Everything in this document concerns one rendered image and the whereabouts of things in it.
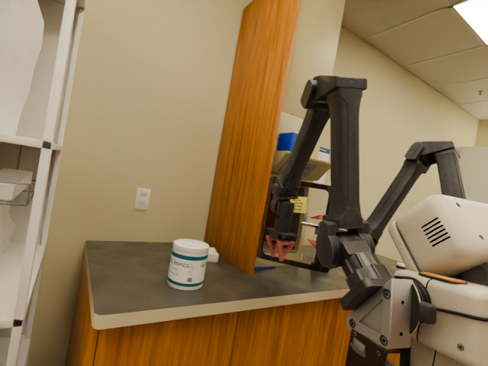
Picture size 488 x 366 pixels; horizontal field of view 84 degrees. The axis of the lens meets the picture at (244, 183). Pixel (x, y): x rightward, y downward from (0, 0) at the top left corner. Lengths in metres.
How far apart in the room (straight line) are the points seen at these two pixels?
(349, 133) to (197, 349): 0.82
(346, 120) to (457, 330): 0.42
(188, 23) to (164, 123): 0.56
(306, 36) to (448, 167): 0.90
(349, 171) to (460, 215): 0.22
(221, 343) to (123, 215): 0.80
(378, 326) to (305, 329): 0.80
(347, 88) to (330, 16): 1.10
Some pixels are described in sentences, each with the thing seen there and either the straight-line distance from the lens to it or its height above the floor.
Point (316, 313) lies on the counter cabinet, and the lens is 1.36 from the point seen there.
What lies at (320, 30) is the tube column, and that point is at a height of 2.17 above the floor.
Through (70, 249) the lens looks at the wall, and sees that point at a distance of 1.56.
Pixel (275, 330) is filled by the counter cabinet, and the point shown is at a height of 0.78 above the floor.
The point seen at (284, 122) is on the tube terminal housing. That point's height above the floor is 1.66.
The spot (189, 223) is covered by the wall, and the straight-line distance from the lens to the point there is 1.64.
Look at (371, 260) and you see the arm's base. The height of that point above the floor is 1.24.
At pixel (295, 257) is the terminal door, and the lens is 1.34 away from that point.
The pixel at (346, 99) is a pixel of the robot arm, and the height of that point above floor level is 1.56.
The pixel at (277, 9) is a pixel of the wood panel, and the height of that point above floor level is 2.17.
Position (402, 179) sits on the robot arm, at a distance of 1.11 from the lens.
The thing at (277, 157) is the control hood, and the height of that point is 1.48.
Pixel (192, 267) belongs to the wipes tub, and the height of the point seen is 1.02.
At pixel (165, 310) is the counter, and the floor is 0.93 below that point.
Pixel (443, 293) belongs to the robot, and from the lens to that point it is 0.62.
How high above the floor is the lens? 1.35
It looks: 1 degrees down
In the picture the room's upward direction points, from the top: 10 degrees clockwise
